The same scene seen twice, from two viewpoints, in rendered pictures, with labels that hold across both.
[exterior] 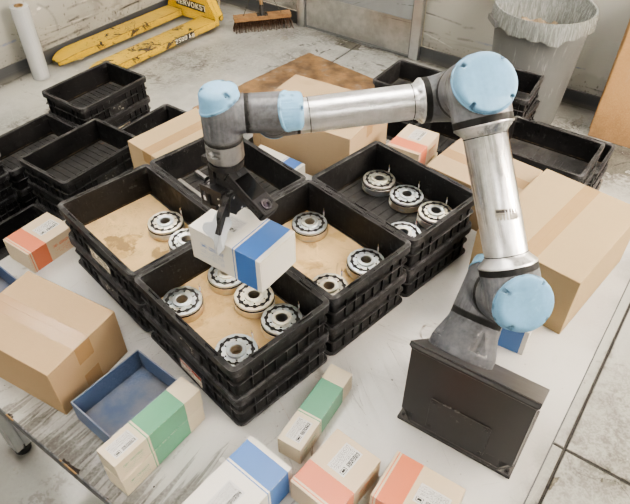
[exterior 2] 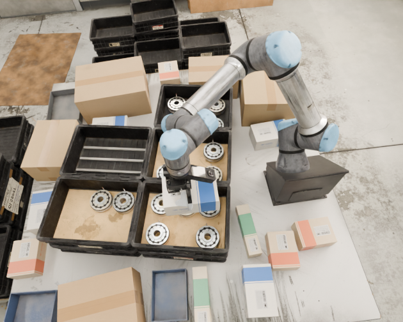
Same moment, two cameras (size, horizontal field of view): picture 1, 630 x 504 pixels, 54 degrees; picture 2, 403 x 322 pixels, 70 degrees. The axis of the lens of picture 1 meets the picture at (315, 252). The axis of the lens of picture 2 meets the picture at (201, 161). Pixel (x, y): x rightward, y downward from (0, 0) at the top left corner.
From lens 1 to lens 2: 75 cm
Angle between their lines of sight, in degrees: 29
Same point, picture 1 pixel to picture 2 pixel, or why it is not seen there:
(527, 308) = (333, 139)
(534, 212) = (256, 80)
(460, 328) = (294, 160)
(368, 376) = (247, 197)
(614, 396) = not seen: hidden behind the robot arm
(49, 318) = (102, 298)
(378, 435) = (274, 218)
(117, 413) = (169, 303)
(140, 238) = (94, 217)
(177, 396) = (201, 277)
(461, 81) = (280, 55)
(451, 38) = not seen: outside the picture
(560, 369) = not seen: hidden behind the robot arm
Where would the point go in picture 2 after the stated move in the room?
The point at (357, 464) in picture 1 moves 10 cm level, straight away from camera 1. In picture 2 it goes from (287, 239) to (272, 222)
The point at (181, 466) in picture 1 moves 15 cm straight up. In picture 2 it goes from (219, 299) to (220, 296)
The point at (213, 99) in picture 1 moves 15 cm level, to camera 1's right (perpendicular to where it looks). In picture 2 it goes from (180, 148) to (221, 117)
